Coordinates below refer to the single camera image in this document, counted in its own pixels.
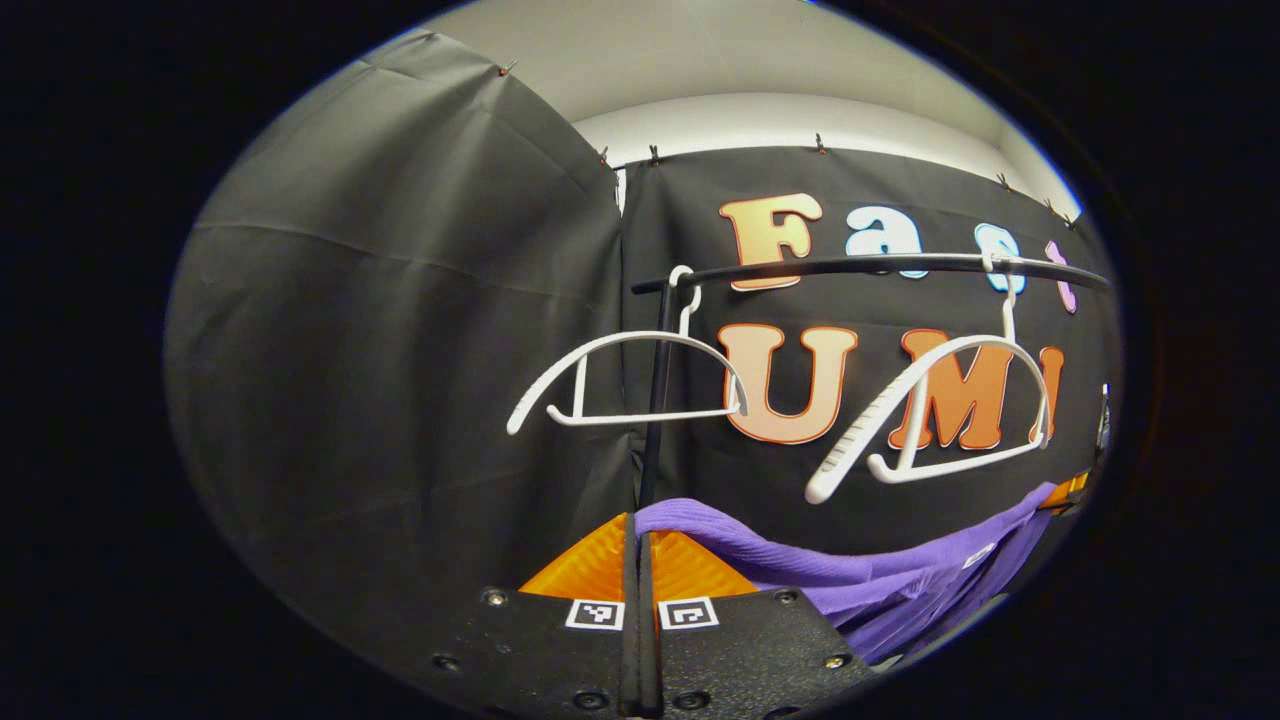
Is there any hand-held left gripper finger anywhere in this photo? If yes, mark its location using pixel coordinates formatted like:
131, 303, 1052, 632
638, 528, 873, 720
425, 512, 641, 720

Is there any black clothes rack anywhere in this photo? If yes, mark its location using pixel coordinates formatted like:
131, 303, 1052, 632
630, 252, 1114, 513

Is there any purple corduroy jacket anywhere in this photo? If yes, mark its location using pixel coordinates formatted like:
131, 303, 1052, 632
635, 483, 1061, 666

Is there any white plastic hanger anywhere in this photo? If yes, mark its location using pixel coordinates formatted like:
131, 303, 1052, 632
505, 265, 751, 436
803, 250, 1051, 506

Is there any black backdrop cloth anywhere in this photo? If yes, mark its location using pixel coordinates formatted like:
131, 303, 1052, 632
165, 30, 1126, 691

